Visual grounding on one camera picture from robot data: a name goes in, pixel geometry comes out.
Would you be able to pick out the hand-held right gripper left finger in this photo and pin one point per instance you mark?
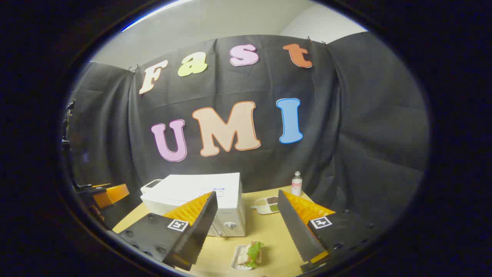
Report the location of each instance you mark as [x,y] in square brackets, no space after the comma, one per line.
[200,227]

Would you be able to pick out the black backdrop cloth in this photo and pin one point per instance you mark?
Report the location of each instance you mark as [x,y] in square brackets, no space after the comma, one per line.
[346,134]

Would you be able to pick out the white foam tray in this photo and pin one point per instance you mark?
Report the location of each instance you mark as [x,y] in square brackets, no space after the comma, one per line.
[236,259]

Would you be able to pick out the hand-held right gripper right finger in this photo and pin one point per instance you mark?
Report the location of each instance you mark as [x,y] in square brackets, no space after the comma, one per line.
[298,231]

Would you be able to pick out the small clear bottle pink label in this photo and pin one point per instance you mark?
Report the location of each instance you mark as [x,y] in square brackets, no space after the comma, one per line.
[296,186]

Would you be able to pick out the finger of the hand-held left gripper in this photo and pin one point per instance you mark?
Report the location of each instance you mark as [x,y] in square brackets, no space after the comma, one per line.
[111,194]

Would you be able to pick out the white microwave oven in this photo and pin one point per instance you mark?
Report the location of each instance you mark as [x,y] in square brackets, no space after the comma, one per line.
[200,188]

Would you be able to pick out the sandwich with green lettuce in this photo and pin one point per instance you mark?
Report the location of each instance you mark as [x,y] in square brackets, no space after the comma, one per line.
[253,252]

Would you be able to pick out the white divided condiment dish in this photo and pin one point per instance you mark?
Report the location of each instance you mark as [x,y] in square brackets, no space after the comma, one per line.
[265,206]

